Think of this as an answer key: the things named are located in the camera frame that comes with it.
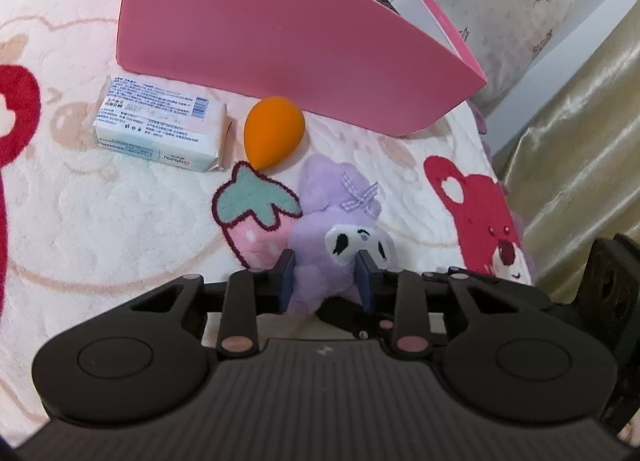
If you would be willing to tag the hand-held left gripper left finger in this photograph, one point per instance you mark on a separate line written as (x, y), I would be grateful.
(286, 282)

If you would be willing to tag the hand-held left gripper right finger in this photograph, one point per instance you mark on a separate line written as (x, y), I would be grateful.
(365, 286)

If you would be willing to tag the purple plush toy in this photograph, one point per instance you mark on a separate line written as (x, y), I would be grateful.
(330, 211)

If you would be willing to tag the pink cardboard box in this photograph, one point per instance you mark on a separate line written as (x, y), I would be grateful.
(250, 31)

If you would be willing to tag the gold satin cloth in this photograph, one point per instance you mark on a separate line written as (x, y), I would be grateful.
(575, 151)

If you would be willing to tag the orange makeup sponge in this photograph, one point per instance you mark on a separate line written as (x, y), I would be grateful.
(272, 131)

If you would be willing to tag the bear printed blanket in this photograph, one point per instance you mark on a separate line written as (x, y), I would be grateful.
(125, 221)

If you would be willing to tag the white tissue packet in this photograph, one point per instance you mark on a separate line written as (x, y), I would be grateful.
(160, 126)

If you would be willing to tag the pink floral pillow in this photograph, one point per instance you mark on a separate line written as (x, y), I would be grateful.
(500, 1)

